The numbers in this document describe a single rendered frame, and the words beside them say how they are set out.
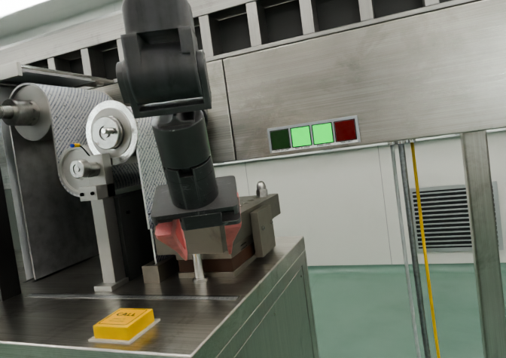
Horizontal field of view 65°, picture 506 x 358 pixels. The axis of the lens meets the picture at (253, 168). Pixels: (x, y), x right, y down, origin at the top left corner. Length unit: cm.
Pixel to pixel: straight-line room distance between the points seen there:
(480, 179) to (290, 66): 60
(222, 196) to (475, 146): 90
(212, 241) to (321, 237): 281
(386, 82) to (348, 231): 256
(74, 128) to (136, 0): 77
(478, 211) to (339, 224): 236
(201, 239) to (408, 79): 63
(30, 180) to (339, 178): 268
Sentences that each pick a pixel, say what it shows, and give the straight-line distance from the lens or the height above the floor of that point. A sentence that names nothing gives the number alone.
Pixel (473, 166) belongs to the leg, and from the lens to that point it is 126.
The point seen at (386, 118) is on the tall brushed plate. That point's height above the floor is 120.
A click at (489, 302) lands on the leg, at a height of 66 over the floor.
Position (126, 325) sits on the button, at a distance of 70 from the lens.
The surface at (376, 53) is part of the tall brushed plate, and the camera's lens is 110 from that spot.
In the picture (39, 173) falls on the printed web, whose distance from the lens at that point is 125.
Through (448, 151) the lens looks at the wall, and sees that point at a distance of 343.
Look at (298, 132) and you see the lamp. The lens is 111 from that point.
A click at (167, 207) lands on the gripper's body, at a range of 48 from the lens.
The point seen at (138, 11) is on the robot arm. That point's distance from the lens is 41.
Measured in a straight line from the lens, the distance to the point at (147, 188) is 95.
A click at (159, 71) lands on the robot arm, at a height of 126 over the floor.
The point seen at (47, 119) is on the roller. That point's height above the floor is 131.
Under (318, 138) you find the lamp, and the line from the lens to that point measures 109.
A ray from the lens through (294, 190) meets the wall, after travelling 357.
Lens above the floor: 117
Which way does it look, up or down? 3 degrees down
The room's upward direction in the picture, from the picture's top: 8 degrees counter-clockwise
